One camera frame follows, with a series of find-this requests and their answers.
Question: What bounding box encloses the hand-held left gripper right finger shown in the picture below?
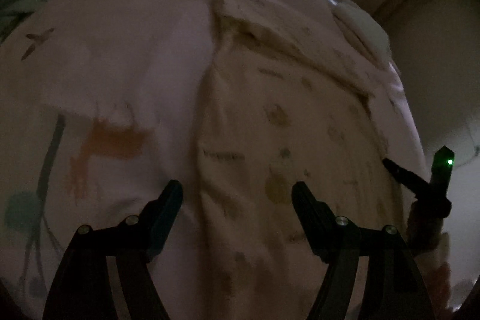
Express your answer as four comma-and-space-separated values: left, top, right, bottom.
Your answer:
292, 181, 437, 320

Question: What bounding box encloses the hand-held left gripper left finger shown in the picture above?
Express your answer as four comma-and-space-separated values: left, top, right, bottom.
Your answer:
43, 179, 184, 320

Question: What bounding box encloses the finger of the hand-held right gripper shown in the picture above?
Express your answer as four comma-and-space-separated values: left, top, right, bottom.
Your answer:
382, 158, 432, 198

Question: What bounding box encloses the cream printed small garment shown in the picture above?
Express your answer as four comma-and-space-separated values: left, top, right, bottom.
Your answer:
195, 0, 394, 320

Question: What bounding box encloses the person's right forearm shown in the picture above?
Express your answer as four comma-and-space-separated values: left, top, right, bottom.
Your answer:
407, 202, 454, 306

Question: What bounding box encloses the white folded clothes stack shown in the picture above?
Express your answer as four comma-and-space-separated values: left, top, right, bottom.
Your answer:
334, 1, 391, 69

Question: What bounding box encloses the pink printed blanket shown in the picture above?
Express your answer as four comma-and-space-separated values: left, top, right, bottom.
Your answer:
0, 0, 424, 320

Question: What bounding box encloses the green plaid cloth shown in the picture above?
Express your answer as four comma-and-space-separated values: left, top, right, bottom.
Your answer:
0, 0, 51, 43

